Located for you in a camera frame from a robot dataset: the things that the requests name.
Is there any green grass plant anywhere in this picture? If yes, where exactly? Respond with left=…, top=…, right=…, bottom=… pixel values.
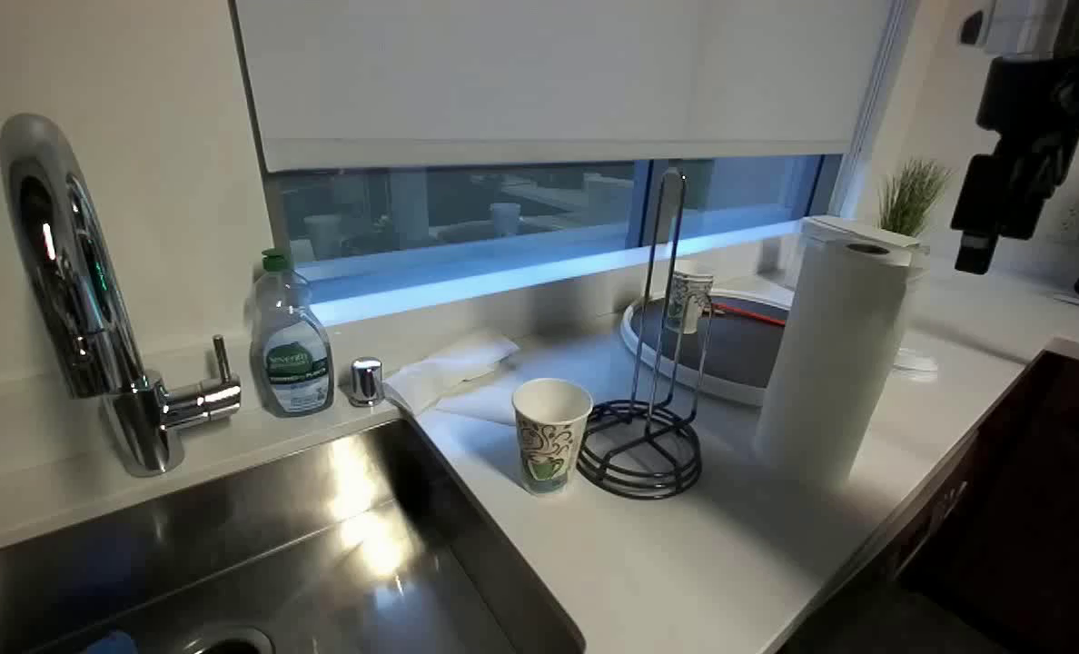
left=879, top=157, right=950, bottom=238

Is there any small chrome round knob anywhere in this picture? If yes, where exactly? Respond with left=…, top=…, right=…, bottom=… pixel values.
left=337, top=351, right=393, bottom=410

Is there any stainless steel sink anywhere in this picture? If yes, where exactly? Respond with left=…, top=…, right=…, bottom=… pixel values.
left=0, top=413, right=590, bottom=654

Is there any chrome kitchen faucet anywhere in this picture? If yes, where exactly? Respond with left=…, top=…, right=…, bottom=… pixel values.
left=0, top=107, right=246, bottom=478

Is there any dark under-counter cabinet front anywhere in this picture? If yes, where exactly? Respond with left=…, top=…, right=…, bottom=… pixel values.
left=779, top=347, right=1079, bottom=654

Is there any white roller blind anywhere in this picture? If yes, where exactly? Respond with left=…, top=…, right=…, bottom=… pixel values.
left=229, top=0, right=901, bottom=174

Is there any white paper towel roll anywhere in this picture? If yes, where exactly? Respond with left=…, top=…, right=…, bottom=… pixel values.
left=750, top=219, right=925, bottom=489

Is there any glass window pane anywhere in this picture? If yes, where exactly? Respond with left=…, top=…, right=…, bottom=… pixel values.
left=270, top=154, right=844, bottom=309

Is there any wire paper towel holder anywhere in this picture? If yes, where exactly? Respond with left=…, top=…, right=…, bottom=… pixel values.
left=575, top=166, right=709, bottom=500

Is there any patterned paper cup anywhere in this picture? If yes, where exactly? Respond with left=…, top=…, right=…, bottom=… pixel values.
left=664, top=266, right=721, bottom=338
left=508, top=375, right=595, bottom=493

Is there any orange flat stick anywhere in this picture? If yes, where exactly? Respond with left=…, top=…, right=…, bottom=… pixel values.
left=712, top=293, right=795, bottom=335

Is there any white bowl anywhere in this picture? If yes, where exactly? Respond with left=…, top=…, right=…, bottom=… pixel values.
left=617, top=283, right=799, bottom=410

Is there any white folded cloth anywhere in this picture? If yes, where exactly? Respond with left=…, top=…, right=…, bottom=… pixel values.
left=384, top=335, right=522, bottom=418

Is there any clear dish soap bottle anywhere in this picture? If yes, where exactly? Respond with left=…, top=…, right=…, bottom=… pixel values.
left=245, top=246, right=337, bottom=420

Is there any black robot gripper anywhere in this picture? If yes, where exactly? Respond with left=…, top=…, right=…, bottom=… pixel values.
left=950, top=120, right=1079, bottom=278

